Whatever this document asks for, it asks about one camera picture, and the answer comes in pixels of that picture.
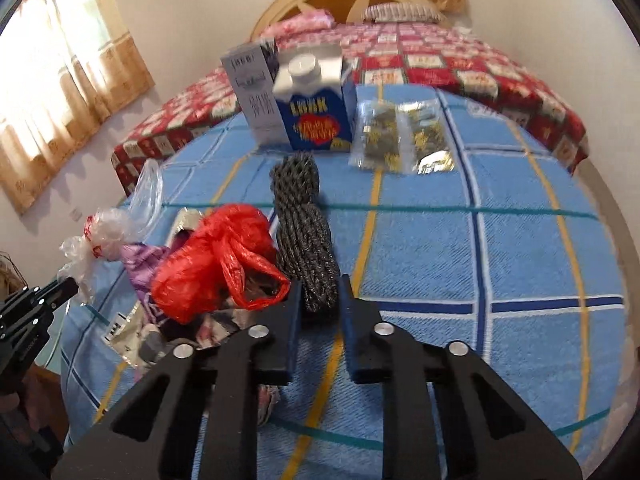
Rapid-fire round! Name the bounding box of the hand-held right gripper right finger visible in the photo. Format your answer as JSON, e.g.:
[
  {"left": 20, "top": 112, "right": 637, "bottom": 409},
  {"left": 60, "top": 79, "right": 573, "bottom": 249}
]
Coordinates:
[{"left": 337, "top": 274, "right": 583, "bottom": 480}]

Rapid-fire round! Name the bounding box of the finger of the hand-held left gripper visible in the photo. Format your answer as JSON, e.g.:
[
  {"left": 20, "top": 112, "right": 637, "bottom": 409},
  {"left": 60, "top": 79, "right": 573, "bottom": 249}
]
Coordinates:
[
  {"left": 0, "top": 287, "right": 51, "bottom": 341},
  {"left": 20, "top": 277, "right": 80, "bottom": 311}
]

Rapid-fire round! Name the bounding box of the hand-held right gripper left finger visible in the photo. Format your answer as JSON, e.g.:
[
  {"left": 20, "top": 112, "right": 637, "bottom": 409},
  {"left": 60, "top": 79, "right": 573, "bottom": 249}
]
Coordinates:
[{"left": 52, "top": 280, "right": 303, "bottom": 480}]

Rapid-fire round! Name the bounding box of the clear plastic bag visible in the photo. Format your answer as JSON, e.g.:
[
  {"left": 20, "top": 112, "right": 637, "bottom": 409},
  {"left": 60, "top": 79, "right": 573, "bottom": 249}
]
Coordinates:
[{"left": 59, "top": 159, "right": 165, "bottom": 302}]

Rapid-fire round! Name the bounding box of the purple foil wrapper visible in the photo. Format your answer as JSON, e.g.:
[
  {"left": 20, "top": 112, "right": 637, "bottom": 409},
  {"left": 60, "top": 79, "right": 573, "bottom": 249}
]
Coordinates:
[{"left": 122, "top": 242, "right": 174, "bottom": 322}]

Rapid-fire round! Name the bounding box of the red plastic bag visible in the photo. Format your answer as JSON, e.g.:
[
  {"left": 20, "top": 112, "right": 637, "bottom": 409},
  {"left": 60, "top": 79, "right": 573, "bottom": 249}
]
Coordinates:
[{"left": 151, "top": 203, "right": 292, "bottom": 325}]

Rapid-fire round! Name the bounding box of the black grey rope bundle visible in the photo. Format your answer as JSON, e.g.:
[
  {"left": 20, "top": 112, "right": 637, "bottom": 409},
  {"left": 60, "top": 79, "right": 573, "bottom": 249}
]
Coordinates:
[{"left": 270, "top": 152, "right": 340, "bottom": 314}]

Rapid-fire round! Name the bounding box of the silver foil wrapper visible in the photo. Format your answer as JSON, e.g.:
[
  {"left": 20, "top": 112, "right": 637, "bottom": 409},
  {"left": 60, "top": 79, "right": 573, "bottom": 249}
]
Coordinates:
[{"left": 102, "top": 309, "right": 151, "bottom": 367}]

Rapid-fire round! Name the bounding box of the blue checked tablecloth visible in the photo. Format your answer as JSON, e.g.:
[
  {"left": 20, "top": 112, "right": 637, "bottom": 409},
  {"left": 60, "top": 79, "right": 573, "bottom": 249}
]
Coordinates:
[{"left": 60, "top": 82, "right": 631, "bottom": 480}]

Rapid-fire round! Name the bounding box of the clear sachet with gold print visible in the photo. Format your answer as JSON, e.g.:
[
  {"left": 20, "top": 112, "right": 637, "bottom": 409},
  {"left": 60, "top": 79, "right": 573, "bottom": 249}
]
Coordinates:
[
  {"left": 400, "top": 101, "right": 457, "bottom": 177},
  {"left": 348, "top": 100, "right": 407, "bottom": 171}
]

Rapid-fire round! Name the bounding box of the blue carton with white cap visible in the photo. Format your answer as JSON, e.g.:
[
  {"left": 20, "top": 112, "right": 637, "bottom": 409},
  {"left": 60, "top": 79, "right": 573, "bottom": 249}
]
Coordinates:
[{"left": 272, "top": 42, "right": 357, "bottom": 152}]

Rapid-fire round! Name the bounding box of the tall white carton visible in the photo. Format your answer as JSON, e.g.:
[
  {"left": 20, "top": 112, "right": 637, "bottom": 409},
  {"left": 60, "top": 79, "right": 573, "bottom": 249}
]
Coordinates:
[{"left": 221, "top": 37, "right": 288, "bottom": 149}]

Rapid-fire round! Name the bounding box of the bed with red quilt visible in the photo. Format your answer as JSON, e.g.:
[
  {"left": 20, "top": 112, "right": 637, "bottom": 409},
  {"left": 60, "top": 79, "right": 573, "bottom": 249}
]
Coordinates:
[{"left": 111, "top": 22, "right": 591, "bottom": 197}]

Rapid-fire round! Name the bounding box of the pink floral pillow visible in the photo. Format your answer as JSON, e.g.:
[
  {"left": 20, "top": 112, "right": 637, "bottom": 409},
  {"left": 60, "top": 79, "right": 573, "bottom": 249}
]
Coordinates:
[{"left": 270, "top": 9, "right": 336, "bottom": 42}]

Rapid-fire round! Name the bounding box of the striped pillow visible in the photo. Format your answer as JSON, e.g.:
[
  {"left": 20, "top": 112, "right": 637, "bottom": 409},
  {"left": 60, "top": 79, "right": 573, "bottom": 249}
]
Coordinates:
[{"left": 362, "top": 2, "right": 448, "bottom": 25}]

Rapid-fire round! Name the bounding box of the cream wooden headboard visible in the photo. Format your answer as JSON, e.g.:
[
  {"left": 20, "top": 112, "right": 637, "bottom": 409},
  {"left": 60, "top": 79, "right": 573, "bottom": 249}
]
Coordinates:
[{"left": 250, "top": 0, "right": 451, "bottom": 43}]

